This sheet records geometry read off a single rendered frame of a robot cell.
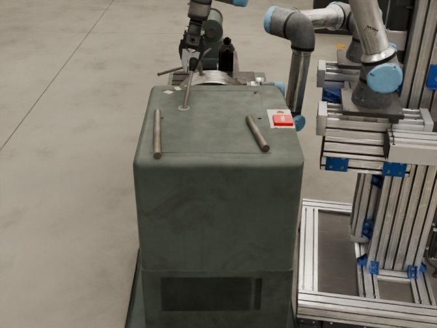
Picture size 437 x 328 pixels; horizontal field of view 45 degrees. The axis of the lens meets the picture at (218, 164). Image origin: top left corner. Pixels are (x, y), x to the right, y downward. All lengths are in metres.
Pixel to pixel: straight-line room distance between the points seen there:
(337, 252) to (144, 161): 1.58
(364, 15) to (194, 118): 0.64
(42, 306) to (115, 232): 0.66
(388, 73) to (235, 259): 0.80
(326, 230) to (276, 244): 1.36
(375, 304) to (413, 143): 0.85
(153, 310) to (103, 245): 1.43
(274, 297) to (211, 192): 0.46
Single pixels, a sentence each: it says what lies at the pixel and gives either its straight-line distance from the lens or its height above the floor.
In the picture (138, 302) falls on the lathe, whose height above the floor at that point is 0.54.
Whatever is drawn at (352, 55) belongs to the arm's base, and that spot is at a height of 1.18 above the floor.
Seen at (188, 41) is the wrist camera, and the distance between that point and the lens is 1.82.
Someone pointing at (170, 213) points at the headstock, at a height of 1.08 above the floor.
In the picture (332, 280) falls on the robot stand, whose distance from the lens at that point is 2.68.
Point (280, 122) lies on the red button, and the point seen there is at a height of 1.27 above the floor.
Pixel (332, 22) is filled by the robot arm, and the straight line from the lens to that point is 2.51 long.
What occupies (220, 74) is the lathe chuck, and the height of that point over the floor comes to 1.23.
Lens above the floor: 2.00
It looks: 31 degrees down
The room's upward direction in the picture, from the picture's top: 1 degrees clockwise
